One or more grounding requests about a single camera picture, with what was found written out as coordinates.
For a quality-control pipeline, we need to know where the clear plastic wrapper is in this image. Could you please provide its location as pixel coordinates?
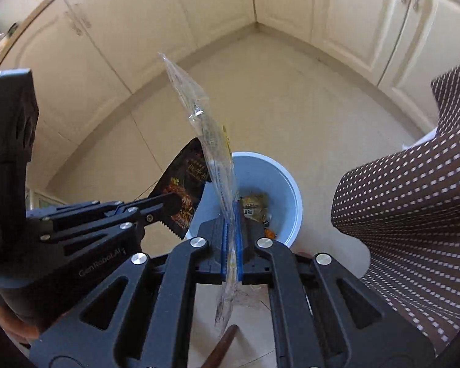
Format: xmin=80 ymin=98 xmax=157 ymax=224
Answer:
xmin=157 ymin=51 xmax=261 ymax=332

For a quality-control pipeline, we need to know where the brown wooden rod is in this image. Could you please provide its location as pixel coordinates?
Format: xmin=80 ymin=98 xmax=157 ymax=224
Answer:
xmin=199 ymin=324 xmax=240 ymax=368

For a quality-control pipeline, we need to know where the light blue waste bin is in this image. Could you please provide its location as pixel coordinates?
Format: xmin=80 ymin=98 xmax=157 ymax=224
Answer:
xmin=186 ymin=151 xmax=303 ymax=249

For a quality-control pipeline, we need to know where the gold snack packet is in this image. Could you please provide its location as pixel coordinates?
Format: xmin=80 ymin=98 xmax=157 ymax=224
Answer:
xmin=241 ymin=194 xmax=271 ymax=223

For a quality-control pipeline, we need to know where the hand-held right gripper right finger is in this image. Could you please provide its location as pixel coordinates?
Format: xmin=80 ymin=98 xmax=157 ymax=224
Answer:
xmin=234 ymin=199 xmax=435 ymax=368

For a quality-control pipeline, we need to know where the person's left hand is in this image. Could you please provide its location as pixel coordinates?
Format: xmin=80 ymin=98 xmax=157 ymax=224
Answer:
xmin=0 ymin=305 xmax=41 ymax=347

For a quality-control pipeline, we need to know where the beige kitchen countertop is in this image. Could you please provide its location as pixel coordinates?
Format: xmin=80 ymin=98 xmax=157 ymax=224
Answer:
xmin=0 ymin=0 xmax=96 ymax=66

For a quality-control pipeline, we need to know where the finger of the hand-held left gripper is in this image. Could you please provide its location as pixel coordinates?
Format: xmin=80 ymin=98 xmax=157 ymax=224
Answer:
xmin=38 ymin=194 xmax=185 ymax=243
xmin=26 ymin=200 xmax=125 ymax=223

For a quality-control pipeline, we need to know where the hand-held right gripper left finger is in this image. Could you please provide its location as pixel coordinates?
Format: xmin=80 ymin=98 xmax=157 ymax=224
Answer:
xmin=29 ymin=215 xmax=231 ymax=368

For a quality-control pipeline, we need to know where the dark snack packet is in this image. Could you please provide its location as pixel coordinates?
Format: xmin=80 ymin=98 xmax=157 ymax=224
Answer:
xmin=151 ymin=137 xmax=211 ymax=241

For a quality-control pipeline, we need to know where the polka dot tablecloth table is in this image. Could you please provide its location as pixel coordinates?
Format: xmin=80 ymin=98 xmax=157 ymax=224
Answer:
xmin=331 ymin=58 xmax=460 ymax=357

